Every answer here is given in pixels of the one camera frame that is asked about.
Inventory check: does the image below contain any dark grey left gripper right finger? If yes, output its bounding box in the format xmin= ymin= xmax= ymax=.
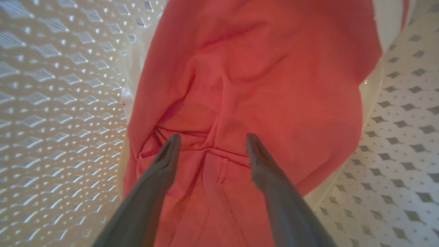
xmin=246 ymin=133 xmax=338 ymax=247

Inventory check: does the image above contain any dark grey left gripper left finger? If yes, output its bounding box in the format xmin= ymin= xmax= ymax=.
xmin=92 ymin=133 xmax=181 ymax=247

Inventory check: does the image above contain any white perforated laundry basket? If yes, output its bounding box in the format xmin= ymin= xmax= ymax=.
xmin=0 ymin=0 xmax=439 ymax=247

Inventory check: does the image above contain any red and white garment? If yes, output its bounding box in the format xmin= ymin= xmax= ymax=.
xmin=117 ymin=0 xmax=410 ymax=247

